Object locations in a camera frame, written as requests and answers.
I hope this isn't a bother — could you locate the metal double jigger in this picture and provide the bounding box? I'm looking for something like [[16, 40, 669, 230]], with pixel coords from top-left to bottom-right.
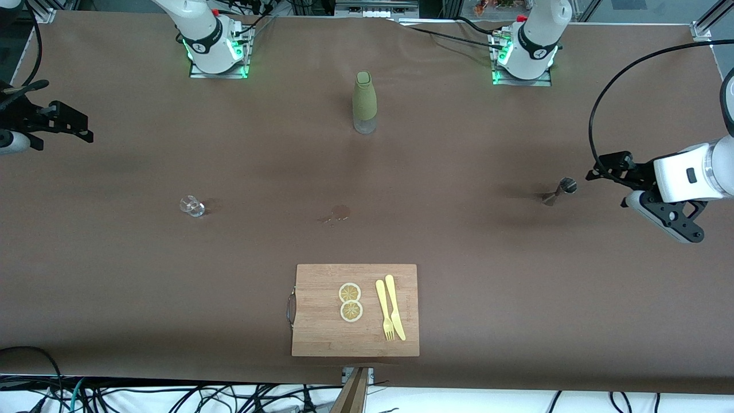
[[542, 177, 578, 208]]

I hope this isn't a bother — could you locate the clear glass measuring cup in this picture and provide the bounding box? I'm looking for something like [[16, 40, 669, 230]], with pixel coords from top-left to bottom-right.
[[179, 196, 206, 219]]

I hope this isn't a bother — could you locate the brown table cover sheet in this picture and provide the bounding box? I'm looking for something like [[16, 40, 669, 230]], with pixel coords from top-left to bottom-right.
[[0, 10, 734, 396]]

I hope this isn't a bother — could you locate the glass bottle with green sleeve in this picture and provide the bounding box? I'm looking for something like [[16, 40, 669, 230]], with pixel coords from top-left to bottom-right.
[[352, 71, 378, 135]]

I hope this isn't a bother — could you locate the yellow plastic knife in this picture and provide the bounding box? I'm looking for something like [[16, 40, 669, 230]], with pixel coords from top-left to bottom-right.
[[385, 274, 407, 341]]

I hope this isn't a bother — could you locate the yellow plastic fork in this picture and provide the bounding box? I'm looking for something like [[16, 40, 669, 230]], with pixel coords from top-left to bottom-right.
[[375, 279, 396, 342]]

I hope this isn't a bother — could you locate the white power strip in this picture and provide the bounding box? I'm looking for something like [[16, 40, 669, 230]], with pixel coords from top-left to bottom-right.
[[335, 0, 419, 18]]

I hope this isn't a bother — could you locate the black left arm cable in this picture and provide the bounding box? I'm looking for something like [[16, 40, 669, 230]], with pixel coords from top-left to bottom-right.
[[588, 38, 734, 173]]

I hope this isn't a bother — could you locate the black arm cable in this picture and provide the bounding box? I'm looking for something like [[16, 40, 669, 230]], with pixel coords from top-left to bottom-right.
[[22, 0, 44, 88], [588, 38, 734, 173]]

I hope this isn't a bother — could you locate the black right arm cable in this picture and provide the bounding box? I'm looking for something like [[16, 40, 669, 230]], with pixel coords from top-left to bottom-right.
[[22, 0, 44, 88]]

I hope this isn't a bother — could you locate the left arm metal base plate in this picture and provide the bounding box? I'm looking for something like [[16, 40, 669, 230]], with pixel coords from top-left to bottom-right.
[[489, 29, 554, 87]]

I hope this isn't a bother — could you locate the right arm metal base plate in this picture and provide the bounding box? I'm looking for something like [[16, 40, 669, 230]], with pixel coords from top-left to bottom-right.
[[188, 21, 254, 80]]

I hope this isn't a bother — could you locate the black cable on table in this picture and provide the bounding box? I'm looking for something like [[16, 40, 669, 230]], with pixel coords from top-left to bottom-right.
[[396, 16, 505, 49]]

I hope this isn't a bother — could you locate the black looped cable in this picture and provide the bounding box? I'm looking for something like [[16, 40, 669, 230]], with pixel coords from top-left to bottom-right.
[[0, 345, 65, 413]]

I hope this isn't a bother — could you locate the teal cable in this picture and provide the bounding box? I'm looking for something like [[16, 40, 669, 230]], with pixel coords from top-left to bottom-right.
[[69, 377, 87, 413]]

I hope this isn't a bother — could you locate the wooden cutting board with handle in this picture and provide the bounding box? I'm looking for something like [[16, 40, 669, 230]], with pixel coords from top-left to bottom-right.
[[287, 263, 420, 357]]

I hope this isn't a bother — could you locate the upright frame post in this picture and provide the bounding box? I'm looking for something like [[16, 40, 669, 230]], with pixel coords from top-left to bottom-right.
[[331, 367, 370, 413]]

